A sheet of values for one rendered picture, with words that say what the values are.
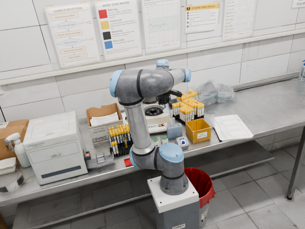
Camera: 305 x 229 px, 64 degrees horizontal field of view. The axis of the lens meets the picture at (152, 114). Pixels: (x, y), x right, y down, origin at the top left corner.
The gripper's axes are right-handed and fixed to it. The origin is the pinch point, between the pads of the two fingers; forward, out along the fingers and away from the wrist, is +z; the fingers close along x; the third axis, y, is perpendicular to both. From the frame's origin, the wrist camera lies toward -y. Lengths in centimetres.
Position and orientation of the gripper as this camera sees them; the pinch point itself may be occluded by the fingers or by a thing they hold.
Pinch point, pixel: (169, 112)
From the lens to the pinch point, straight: 162.3
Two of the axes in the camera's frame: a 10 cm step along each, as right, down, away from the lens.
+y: -9.7, 1.8, -1.5
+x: 2.2, 4.6, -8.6
